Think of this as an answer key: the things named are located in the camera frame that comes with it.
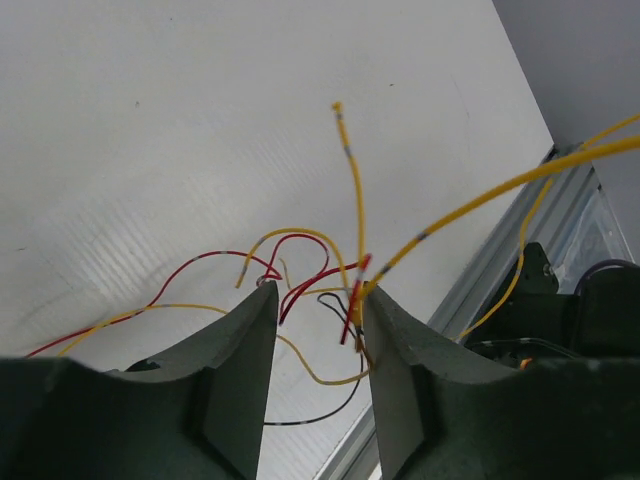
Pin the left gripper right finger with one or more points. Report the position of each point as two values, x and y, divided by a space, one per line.
444 412

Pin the aluminium mounting rail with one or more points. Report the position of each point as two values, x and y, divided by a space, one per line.
356 457

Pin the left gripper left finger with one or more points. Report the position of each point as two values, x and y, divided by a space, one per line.
193 411

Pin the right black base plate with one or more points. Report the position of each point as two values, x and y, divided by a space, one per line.
597 318

